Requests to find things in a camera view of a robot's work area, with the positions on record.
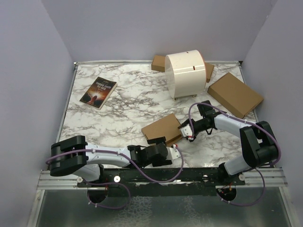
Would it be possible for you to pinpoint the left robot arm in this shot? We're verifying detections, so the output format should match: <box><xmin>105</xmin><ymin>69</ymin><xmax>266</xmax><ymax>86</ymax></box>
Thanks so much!
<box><xmin>47</xmin><ymin>135</ymin><xmax>180</xmax><ymax>187</ymax></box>

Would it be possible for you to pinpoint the dark paperback book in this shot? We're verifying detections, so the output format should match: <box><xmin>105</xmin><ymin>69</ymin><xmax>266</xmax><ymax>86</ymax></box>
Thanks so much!
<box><xmin>80</xmin><ymin>77</ymin><xmax>117</xmax><ymax>110</ymax></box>

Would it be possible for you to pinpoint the small brown box behind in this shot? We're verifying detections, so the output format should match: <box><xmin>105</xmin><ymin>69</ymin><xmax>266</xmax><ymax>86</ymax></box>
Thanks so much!
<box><xmin>151</xmin><ymin>55</ymin><xmax>165</xmax><ymax>72</ymax></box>

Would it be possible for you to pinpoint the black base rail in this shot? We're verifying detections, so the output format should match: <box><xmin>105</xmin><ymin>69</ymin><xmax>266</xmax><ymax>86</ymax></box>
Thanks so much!
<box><xmin>77</xmin><ymin>167</ymin><xmax>245</xmax><ymax>197</ymax></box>

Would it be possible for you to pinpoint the closed brown cardboard box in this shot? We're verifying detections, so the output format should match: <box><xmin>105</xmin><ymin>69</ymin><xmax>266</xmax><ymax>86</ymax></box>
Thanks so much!
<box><xmin>207</xmin><ymin>73</ymin><xmax>264</xmax><ymax>119</ymax></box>

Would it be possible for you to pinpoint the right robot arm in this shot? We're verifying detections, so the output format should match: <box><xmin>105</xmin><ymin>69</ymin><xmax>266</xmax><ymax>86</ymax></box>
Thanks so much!
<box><xmin>178</xmin><ymin>100</ymin><xmax>281</xmax><ymax>185</ymax></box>

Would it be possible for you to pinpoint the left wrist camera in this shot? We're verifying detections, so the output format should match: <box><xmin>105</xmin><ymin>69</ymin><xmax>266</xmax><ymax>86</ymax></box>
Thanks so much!
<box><xmin>166</xmin><ymin>144</ymin><xmax>181</xmax><ymax>161</ymax></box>

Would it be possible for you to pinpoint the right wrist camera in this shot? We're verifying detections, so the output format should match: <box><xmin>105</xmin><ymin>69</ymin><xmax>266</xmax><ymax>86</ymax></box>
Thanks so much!
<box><xmin>179</xmin><ymin>124</ymin><xmax>195</xmax><ymax>141</ymax></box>

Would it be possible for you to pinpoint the brown cardboard piece behind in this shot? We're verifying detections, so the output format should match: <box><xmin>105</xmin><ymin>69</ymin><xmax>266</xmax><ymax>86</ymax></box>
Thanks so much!
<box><xmin>205</xmin><ymin>63</ymin><xmax>214</xmax><ymax>83</ymax></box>

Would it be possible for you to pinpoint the white cylindrical bread box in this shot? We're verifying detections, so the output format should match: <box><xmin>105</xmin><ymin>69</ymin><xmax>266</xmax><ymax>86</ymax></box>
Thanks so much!
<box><xmin>165</xmin><ymin>50</ymin><xmax>206</xmax><ymax>100</ymax></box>

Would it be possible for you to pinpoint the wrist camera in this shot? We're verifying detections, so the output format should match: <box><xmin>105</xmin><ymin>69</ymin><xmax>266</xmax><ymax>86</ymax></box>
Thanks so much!
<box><xmin>166</xmin><ymin>144</ymin><xmax>181</xmax><ymax>161</ymax></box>
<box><xmin>179</xmin><ymin>124</ymin><xmax>195</xmax><ymax>141</ymax></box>

